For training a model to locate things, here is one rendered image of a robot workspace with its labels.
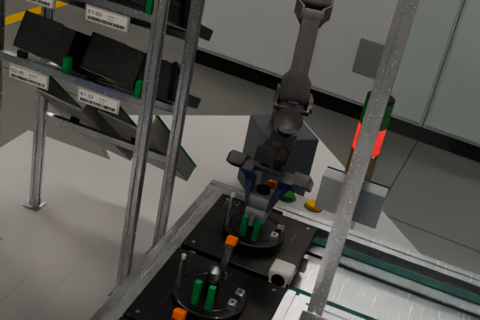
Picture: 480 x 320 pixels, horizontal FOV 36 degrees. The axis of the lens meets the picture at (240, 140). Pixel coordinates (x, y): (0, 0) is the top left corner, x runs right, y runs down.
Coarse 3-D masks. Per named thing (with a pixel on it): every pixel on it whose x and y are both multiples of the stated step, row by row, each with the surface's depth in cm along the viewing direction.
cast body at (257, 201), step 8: (264, 184) 157; (256, 192) 156; (264, 192) 155; (272, 192) 157; (256, 200) 155; (264, 200) 154; (248, 208) 156; (256, 208) 156; (264, 208) 155; (256, 216) 156; (264, 216) 155; (248, 224) 155
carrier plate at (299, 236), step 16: (224, 208) 169; (240, 208) 170; (208, 224) 162; (288, 224) 168; (304, 224) 169; (192, 240) 156; (208, 240) 157; (224, 240) 158; (288, 240) 162; (304, 240) 164; (208, 256) 153; (240, 256) 154; (256, 256) 155; (272, 256) 156; (288, 256) 157; (256, 272) 150
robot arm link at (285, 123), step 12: (276, 96) 156; (312, 96) 159; (276, 108) 154; (288, 108) 149; (300, 108) 154; (276, 120) 148; (288, 120) 148; (300, 120) 148; (276, 132) 153; (288, 132) 148
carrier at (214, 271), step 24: (168, 264) 147; (192, 264) 149; (216, 264) 150; (144, 288) 140; (168, 288) 141; (192, 288) 139; (216, 288) 137; (240, 288) 142; (264, 288) 146; (144, 312) 134; (168, 312) 135; (192, 312) 133; (216, 312) 134; (240, 312) 136; (264, 312) 140
